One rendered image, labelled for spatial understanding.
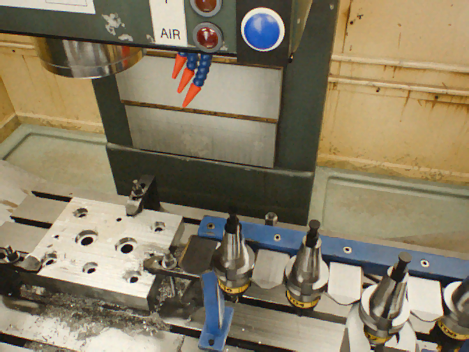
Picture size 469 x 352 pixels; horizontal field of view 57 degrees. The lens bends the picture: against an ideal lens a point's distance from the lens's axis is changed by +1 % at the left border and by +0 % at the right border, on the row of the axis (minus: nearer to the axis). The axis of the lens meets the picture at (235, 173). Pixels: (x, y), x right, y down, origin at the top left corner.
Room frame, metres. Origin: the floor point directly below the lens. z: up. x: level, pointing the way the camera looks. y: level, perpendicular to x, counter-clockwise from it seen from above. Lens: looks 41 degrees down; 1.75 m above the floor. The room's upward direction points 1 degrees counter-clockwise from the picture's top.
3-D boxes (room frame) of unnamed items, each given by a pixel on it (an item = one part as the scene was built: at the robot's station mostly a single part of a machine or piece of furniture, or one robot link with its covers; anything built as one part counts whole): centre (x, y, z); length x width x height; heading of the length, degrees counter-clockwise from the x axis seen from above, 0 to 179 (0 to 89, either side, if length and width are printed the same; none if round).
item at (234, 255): (0.41, 0.00, 1.26); 0.04 x 0.04 x 0.07
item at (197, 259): (0.42, 0.06, 1.21); 0.07 x 0.05 x 0.01; 166
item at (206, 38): (0.36, 0.02, 1.59); 0.02 x 0.01 x 0.02; 76
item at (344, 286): (0.37, -0.16, 1.21); 0.07 x 0.05 x 0.01; 166
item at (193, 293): (0.56, 0.13, 0.97); 0.13 x 0.03 x 0.15; 76
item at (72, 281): (0.64, 0.30, 0.97); 0.29 x 0.23 x 0.05; 76
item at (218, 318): (0.47, 0.04, 1.05); 0.10 x 0.05 x 0.30; 166
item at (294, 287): (0.38, -0.10, 1.21); 0.06 x 0.06 x 0.03
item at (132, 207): (0.78, 0.24, 0.97); 0.13 x 0.03 x 0.15; 166
